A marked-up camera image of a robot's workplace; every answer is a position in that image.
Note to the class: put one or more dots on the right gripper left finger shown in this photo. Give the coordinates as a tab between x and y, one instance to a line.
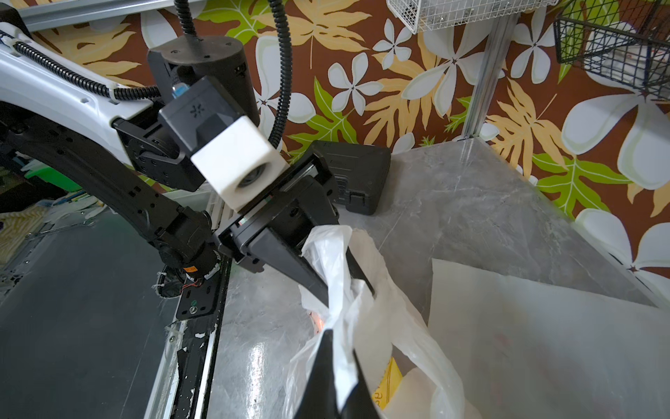
319	398

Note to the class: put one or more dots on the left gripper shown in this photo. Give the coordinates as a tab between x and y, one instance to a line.
271	229

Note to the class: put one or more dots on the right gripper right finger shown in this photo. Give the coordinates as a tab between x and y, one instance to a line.
359	403

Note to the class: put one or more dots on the printed white plastic bag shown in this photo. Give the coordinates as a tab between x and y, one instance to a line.
406	372

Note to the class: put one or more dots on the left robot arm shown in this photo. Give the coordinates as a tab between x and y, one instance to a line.
185	161

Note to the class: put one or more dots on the black box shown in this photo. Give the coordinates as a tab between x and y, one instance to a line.
360	173

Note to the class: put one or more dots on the flat white plastic bag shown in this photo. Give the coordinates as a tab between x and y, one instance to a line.
529	350

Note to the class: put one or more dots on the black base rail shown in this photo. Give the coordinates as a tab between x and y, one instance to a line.
183	382

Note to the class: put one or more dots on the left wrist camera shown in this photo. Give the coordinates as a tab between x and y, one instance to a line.
222	142

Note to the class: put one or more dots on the white wire basket left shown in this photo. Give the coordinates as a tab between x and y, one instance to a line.
432	15

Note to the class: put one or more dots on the black wire basket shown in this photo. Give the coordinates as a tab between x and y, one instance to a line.
623	41

